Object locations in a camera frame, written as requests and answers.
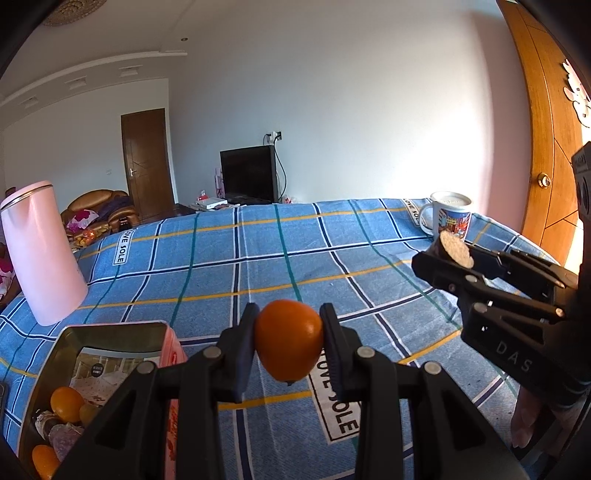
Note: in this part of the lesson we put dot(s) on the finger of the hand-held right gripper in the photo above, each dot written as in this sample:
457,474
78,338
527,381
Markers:
443,272
521,270

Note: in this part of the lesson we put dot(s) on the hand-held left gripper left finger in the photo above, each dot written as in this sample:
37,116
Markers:
242,350

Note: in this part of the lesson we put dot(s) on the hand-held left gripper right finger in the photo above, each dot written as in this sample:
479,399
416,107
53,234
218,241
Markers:
334,350

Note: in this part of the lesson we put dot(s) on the brown hawthorn roll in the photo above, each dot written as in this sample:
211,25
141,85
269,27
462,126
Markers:
455,249

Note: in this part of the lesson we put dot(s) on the large orange mandarin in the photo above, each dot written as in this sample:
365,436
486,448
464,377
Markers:
288,339

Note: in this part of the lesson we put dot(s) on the pink tin box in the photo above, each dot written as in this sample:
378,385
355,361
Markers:
115,341

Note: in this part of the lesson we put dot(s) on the small yellowish orange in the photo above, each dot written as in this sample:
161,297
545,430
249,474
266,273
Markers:
89,414

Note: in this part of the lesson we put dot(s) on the small round orange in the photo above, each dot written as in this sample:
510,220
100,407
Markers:
45,461
67,404

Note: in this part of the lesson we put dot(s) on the pink snack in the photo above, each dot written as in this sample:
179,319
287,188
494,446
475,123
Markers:
64,441

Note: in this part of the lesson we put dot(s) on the person's right hand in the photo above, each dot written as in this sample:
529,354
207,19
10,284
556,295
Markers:
528,422

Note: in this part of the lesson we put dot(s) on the white printed mug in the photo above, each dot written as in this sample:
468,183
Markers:
450,217

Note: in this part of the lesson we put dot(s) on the brass door knob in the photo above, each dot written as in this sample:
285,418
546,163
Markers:
543,180

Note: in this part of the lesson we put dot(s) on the blue checked tablecloth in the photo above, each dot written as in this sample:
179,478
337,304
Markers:
300,249

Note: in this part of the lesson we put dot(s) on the low television stand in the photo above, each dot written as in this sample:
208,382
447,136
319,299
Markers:
207,207

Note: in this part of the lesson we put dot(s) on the white flat box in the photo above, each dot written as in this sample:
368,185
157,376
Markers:
211,202

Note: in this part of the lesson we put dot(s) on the light wooden door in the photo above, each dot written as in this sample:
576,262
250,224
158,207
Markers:
540,115

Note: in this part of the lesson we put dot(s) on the black television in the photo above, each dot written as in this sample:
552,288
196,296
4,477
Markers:
247,173

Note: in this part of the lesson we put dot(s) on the white paper door decoration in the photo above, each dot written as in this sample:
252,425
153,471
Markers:
577,92

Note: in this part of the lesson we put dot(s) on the coffee table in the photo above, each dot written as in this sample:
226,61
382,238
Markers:
90,240

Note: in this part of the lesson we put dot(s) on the floral pink cushion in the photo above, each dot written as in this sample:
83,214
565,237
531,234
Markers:
82,219
4,272

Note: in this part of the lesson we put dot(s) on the dark brown door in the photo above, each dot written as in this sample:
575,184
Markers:
147,166

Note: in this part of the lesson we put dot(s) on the brown leather armchair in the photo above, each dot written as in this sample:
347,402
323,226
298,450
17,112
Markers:
97,201

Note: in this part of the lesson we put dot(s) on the pink electric kettle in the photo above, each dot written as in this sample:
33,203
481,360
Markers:
41,258

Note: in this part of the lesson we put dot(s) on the round golden ceiling lamp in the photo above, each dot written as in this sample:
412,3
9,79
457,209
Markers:
74,11

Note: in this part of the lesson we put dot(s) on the white wall socket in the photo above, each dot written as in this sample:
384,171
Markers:
273,136

